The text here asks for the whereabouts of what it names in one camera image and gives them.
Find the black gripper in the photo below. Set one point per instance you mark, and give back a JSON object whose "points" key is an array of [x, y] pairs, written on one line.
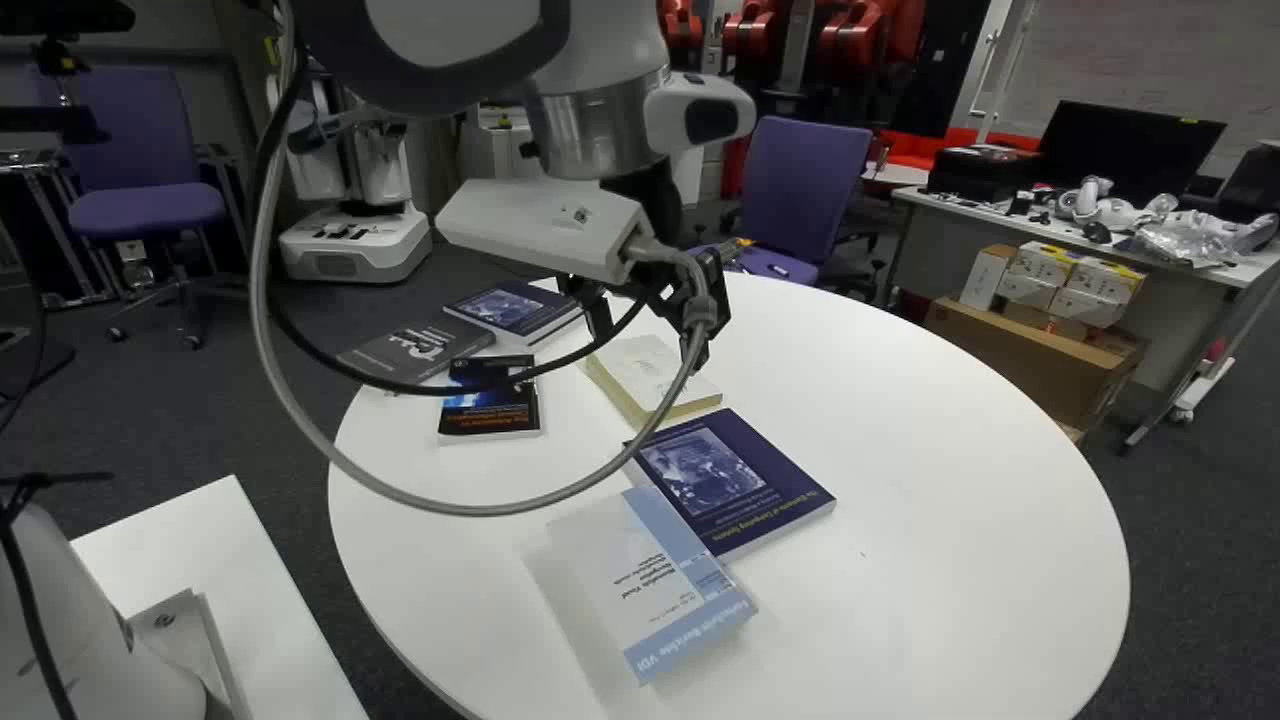
{"points": [[672, 295]]}

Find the dark blue book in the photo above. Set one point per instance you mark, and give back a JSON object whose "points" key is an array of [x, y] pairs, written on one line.
{"points": [[516, 309], [731, 480]]}

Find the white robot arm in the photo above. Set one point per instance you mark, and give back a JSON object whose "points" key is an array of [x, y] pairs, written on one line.
{"points": [[602, 100]]}

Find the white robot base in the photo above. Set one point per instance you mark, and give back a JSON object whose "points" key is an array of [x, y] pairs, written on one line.
{"points": [[348, 170]]}

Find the cream white book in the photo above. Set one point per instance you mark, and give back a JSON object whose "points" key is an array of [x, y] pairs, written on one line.
{"points": [[639, 370]]}

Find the black orange blue book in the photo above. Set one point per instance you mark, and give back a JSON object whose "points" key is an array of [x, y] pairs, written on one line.
{"points": [[491, 408]]}

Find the dark grey book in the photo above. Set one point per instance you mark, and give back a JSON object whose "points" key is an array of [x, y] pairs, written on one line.
{"points": [[421, 353]]}

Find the light blue white book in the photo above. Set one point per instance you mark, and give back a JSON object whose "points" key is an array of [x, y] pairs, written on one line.
{"points": [[634, 587]]}

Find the purple office chair near table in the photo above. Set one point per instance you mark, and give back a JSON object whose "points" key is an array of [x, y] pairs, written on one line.
{"points": [[796, 184]]}

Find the cardboard box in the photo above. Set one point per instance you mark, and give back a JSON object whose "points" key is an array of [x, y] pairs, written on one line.
{"points": [[1071, 379]]}

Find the black monitor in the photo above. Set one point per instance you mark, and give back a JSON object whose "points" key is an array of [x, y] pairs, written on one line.
{"points": [[1137, 153]]}

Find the grey desk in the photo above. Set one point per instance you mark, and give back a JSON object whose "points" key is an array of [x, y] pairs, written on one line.
{"points": [[1176, 309]]}

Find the crumpled plastic bags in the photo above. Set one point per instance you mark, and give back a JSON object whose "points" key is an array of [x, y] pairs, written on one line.
{"points": [[1161, 224]]}

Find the purple office chair far left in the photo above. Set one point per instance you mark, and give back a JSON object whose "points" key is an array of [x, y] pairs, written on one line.
{"points": [[138, 192]]}

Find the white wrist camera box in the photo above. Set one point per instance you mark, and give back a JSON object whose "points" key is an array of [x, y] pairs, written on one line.
{"points": [[557, 224]]}

